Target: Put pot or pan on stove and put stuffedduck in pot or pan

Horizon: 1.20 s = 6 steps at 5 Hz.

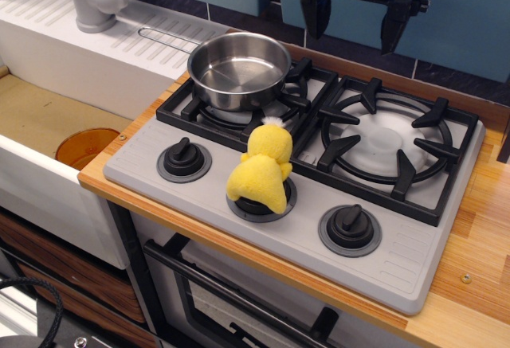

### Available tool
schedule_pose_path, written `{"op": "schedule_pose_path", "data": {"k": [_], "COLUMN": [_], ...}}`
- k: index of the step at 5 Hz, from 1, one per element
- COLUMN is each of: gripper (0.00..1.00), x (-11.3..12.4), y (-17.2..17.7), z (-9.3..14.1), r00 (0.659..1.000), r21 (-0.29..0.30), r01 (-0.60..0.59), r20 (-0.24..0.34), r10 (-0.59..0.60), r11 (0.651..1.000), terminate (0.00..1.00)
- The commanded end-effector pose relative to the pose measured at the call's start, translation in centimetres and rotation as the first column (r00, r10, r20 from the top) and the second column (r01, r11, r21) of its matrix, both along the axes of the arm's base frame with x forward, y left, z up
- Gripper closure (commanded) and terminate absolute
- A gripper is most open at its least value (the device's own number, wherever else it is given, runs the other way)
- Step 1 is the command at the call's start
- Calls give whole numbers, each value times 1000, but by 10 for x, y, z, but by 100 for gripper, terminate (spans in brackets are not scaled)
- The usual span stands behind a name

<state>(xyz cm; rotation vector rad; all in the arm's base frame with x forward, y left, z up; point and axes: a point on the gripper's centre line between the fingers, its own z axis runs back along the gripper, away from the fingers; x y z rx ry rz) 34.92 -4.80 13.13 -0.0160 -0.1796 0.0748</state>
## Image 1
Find stainless steel pan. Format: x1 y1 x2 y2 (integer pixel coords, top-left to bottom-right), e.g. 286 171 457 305
137 26 292 112

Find yellow stuffed duck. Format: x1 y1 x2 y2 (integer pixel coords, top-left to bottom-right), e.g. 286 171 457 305
226 116 293 214

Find black right stove knob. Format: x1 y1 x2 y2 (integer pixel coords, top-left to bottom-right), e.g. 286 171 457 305
318 204 383 258

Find black stove knob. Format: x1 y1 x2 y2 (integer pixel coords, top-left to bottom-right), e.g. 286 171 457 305
226 178 297 223
318 204 383 258
156 137 212 184

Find black middle stove knob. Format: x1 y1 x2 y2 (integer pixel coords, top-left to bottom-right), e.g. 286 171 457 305
226 178 297 223

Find black left stove knob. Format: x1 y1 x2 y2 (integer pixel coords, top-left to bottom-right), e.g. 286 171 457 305
156 137 212 184

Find grey toy stove top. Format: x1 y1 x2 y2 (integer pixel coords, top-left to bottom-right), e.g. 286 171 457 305
102 57 487 317

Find black left burner grate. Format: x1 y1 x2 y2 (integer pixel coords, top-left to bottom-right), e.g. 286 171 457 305
156 57 339 152

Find black burner grate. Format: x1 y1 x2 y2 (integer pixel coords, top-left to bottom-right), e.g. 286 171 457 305
292 76 485 226
156 57 339 152

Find teal cabinet door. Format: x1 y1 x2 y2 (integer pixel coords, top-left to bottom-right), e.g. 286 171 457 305
280 0 509 83

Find black right burner grate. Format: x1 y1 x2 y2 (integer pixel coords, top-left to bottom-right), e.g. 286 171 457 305
292 76 485 226

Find white toy sink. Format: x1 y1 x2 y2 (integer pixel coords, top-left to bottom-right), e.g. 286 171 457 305
1 0 226 269

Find orange sink drain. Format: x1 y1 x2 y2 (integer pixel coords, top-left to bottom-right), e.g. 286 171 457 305
55 127 120 170

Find oven door with window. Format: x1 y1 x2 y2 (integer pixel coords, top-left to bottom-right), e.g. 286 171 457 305
143 240 408 347

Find wooden drawer fronts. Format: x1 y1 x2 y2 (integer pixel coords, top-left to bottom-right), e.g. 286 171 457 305
1 209 156 347

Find black oven door handle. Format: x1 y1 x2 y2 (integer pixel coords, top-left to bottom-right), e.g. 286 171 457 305
143 234 339 347

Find black braided cable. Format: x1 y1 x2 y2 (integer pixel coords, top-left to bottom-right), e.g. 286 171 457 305
0 277 65 348

